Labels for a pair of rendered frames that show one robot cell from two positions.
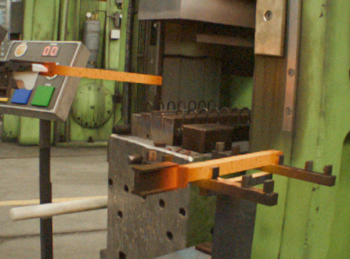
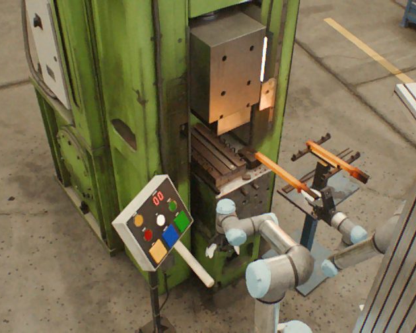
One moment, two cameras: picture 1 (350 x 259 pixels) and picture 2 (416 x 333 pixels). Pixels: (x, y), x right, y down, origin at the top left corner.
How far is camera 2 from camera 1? 3.03 m
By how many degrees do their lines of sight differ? 82
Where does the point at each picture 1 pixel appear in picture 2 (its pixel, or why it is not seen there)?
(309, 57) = (278, 98)
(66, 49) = (165, 187)
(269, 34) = (267, 99)
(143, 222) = (243, 211)
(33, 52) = (148, 211)
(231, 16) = not seen: hidden behind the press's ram
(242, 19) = not seen: hidden behind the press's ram
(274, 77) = (264, 113)
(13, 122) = not seen: outside the picture
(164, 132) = (240, 171)
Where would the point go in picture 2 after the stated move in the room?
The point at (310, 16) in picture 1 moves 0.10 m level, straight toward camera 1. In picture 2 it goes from (280, 82) to (299, 85)
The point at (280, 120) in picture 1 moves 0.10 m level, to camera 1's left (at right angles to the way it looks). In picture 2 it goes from (267, 127) to (267, 139)
